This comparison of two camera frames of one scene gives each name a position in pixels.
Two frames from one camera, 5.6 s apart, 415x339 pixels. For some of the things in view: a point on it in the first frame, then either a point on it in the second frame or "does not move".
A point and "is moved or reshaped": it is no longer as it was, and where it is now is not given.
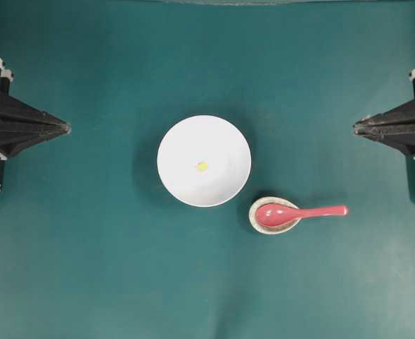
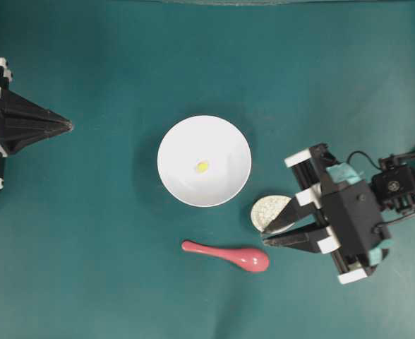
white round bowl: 204,161 does not move
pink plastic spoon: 274,215 is moved or reshaped
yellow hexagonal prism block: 202,166 does not move
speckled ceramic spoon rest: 269,229 does not move
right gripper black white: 408,127 → 353,235
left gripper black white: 8,125 does not move
